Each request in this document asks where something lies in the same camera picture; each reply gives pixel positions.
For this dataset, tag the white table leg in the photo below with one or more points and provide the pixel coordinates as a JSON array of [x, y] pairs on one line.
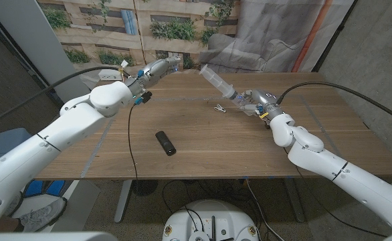
[[123, 201]]

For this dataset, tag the clear plastic syringe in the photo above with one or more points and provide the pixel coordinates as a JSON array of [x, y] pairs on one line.
[[219, 83]]

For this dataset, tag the white left shoulder cover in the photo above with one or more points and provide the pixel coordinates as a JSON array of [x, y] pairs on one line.
[[49, 236]]

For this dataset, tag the printed backdrop sheet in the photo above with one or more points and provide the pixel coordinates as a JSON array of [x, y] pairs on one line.
[[249, 33]]

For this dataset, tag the grey table leg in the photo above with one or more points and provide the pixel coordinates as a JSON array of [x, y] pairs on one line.
[[294, 201]]

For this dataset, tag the grey tape strip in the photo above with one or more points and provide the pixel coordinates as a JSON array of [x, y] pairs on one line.
[[94, 154]]

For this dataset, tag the grey sneaker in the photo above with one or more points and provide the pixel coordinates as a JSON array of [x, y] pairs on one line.
[[45, 212]]

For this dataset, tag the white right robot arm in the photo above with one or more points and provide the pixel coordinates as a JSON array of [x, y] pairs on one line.
[[316, 157]]

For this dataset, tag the black round floor stand base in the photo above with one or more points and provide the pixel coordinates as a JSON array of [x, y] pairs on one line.
[[144, 187]]

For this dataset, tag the white wall pillar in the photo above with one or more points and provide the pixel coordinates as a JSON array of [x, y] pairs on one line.
[[35, 43]]

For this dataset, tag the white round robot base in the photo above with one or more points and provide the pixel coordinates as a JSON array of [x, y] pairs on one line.
[[212, 214]]

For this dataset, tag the white power strip box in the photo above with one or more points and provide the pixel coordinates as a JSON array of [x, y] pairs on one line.
[[109, 75]]

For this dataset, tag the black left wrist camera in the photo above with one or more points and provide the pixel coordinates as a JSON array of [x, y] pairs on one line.
[[146, 97]]

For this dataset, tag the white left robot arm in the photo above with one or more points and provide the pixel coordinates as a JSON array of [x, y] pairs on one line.
[[75, 120]]

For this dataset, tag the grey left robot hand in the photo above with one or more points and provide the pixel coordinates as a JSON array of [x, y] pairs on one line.
[[152, 72]]

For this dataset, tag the black backdrop frame pole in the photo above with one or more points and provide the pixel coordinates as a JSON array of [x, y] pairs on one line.
[[333, 37]]

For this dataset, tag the blue floor pad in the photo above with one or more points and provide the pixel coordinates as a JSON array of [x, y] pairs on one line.
[[55, 187], [34, 188]]

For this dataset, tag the small white clip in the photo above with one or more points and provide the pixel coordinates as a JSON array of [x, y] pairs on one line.
[[220, 108]]

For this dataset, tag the black TV remote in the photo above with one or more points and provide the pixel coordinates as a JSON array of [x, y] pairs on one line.
[[165, 143]]

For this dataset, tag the blue grey upholstered chair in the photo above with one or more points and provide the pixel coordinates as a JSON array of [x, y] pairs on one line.
[[2, 144]]

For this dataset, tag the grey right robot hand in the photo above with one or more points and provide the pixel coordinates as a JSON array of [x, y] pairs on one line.
[[264, 98]]

